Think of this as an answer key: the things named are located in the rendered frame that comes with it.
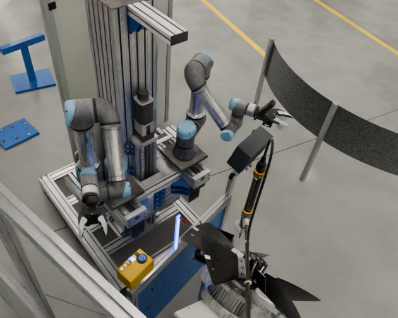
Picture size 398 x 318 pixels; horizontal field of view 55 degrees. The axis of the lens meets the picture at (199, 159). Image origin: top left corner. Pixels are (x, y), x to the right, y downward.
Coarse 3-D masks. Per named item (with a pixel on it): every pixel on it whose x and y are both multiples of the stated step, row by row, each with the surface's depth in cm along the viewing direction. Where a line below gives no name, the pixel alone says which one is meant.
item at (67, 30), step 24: (48, 0) 235; (72, 0) 249; (168, 0) 323; (48, 24) 243; (72, 24) 259; (72, 48) 269; (168, 48) 356; (72, 72) 280; (168, 72) 376; (72, 96) 293; (96, 96) 314; (168, 96) 399; (72, 144) 322
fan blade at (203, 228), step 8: (200, 224) 197; (208, 224) 199; (192, 232) 190; (200, 232) 190; (208, 232) 191; (216, 232) 192; (184, 240) 184; (192, 240) 185; (200, 240) 186; (216, 240) 187; (224, 240) 188; (200, 248) 182; (232, 248) 184
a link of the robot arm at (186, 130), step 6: (186, 120) 233; (180, 126) 230; (186, 126) 230; (192, 126) 230; (180, 132) 228; (186, 132) 227; (192, 132) 228; (180, 138) 231; (186, 138) 229; (192, 138) 232; (180, 144) 234; (186, 144) 233; (192, 144) 236
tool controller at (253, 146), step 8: (248, 136) 230; (256, 136) 232; (264, 136) 234; (272, 136) 236; (240, 144) 225; (248, 144) 227; (256, 144) 228; (264, 144) 230; (240, 152) 225; (248, 152) 223; (256, 152) 226; (232, 160) 233; (240, 160) 229; (248, 160) 224; (240, 168) 233; (248, 168) 235
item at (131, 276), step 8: (136, 256) 189; (128, 264) 186; (136, 264) 186; (144, 264) 186; (152, 264) 190; (120, 272) 182; (128, 272) 183; (136, 272) 183; (144, 272) 186; (120, 280) 188; (128, 280) 180; (136, 280) 184
